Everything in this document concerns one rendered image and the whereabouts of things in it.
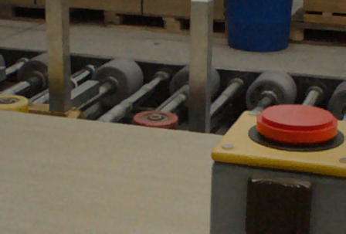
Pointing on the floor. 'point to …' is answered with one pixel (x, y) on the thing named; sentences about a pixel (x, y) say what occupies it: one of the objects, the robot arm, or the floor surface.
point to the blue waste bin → (259, 11)
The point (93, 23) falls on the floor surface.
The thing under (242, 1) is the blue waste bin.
